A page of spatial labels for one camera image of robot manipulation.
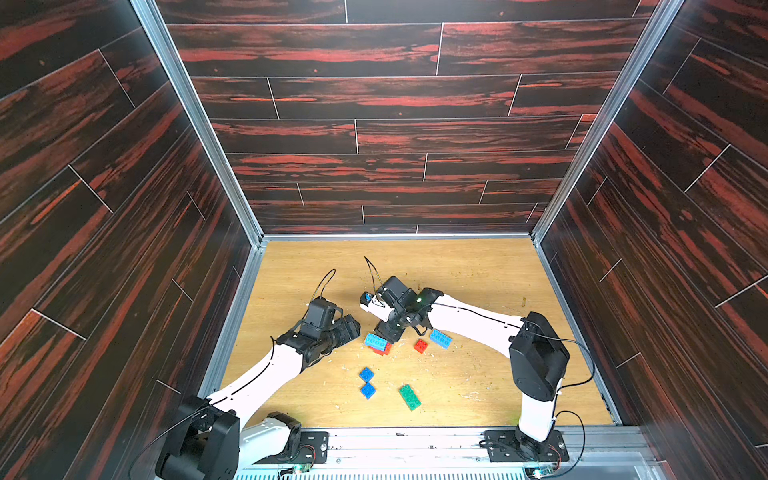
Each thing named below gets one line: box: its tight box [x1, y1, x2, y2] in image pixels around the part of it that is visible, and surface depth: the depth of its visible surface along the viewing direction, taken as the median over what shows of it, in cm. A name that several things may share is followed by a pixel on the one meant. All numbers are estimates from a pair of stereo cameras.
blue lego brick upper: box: [360, 367, 375, 383], surface depth 86 cm
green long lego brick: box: [399, 384, 422, 411], surface depth 82 cm
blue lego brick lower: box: [360, 382, 377, 400], surface depth 84 cm
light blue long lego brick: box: [364, 332, 388, 351], surface depth 88 cm
